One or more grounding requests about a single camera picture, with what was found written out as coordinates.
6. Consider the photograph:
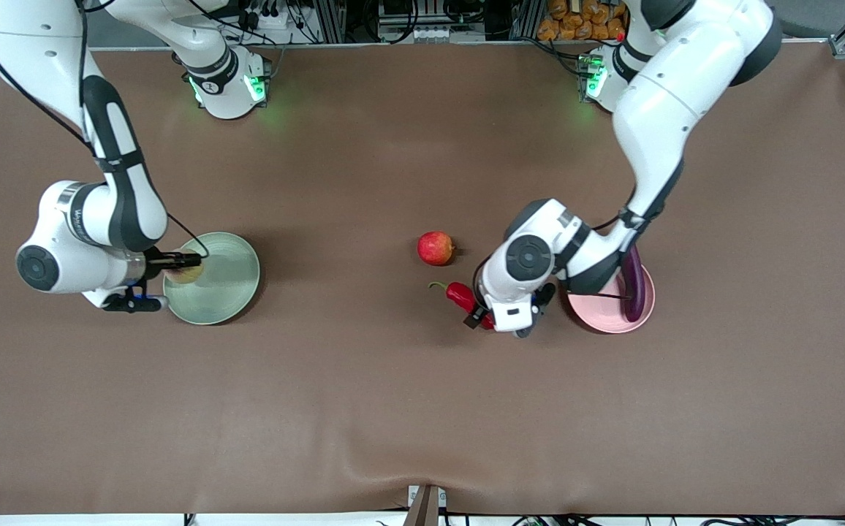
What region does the grey round chair seat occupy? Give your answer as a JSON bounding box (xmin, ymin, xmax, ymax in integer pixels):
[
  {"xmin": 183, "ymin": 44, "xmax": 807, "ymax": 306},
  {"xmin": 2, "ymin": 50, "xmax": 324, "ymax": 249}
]
[{"xmin": 773, "ymin": 11, "xmax": 845, "ymax": 37}]

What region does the white power strip with plugs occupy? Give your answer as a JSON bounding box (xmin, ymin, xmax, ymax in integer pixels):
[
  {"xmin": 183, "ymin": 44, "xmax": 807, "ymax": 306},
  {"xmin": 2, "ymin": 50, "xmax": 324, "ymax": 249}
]
[{"xmin": 236, "ymin": 0, "xmax": 303, "ymax": 30}]

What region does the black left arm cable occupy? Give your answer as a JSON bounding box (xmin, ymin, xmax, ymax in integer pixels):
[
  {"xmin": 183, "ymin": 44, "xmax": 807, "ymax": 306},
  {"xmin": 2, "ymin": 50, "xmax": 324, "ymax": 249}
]
[{"xmin": 567, "ymin": 212, "xmax": 634, "ymax": 302}]

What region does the long purple eggplant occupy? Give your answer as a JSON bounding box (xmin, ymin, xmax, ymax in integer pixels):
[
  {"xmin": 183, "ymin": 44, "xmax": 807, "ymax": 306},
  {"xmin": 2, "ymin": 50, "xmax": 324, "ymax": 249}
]
[{"xmin": 621, "ymin": 245, "xmax": 647, "ymax": 324}]

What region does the red apple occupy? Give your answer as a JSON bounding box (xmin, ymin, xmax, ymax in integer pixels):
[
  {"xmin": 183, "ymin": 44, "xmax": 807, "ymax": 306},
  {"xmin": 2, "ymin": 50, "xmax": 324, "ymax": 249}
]
[{"xmin": 417, "ymin": 231, "xmax": 456, "ymax": 267}]

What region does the brown table cloth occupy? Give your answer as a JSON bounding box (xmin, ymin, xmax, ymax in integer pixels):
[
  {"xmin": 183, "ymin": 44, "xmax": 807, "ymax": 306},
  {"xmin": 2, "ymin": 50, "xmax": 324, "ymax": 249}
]
[{"xmin": 0, "ymin": 40, "xmax": 845, "ymax": 516}]

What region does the red chili pepper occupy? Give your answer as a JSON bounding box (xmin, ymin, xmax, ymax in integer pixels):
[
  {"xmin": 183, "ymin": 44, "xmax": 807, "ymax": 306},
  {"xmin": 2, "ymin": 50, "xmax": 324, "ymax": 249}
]
[{"xmin": 428, "ymin": 281, "xmax": 496, "ymax": 331}]

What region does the yellow-pink peach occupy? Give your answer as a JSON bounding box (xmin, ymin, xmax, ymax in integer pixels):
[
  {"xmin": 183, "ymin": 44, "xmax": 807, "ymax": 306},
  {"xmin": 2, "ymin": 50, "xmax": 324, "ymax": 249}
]
[{"xmin": 167, "ymin": 252, "xmax": 204, "ymax": 286}]

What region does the light green round plate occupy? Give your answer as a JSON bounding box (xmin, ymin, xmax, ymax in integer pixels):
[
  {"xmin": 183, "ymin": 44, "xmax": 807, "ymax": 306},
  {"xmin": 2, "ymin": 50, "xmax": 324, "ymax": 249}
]
[{"xmin": 162, "ymin": 232, "xmax": 261, "ymax": 326}]

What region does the pink round plate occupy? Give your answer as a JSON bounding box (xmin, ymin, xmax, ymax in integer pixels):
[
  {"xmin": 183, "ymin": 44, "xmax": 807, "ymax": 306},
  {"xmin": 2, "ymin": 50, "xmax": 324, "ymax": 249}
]
[{"xmin": 566, "ymin": 248, "xmax": 656, "ymax": 335}]

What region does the bag of orange fruits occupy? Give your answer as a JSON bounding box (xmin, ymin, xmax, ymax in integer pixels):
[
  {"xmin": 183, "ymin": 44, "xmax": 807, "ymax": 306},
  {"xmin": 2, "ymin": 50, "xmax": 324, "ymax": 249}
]
[{"xmin": 537, "ymin": 0, "xmax": 628, "ymax": 42}]

